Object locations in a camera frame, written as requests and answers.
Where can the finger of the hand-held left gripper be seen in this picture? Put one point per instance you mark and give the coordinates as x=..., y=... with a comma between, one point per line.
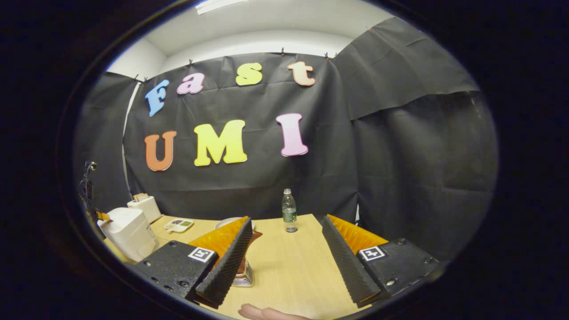
x=103, y=216

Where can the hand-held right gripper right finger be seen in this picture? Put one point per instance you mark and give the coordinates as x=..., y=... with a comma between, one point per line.
x=349, y=266

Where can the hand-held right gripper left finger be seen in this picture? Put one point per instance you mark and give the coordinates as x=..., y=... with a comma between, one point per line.
x=229, y=266

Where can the white rice cooker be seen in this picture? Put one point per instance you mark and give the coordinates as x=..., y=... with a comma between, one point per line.
x=126, y=233

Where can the brown wooden spoon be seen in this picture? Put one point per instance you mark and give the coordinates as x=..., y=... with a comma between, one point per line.
x=256, y=235

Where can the white toaster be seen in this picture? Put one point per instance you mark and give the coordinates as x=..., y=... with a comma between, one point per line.
x=146, y=208

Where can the white round plate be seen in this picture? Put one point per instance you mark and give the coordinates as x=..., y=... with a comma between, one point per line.
x=226, y=221

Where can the small white divided dish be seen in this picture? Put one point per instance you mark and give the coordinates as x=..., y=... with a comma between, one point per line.
x=178, y=226

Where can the clear plastic water bottle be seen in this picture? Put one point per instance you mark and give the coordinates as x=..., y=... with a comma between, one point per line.
x=289, y=213

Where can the black backdrop cloth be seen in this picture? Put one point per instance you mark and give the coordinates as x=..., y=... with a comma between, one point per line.
x=400, y=169

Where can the long ceiling light panel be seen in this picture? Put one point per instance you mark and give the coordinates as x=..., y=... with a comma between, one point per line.
x=218, y=5

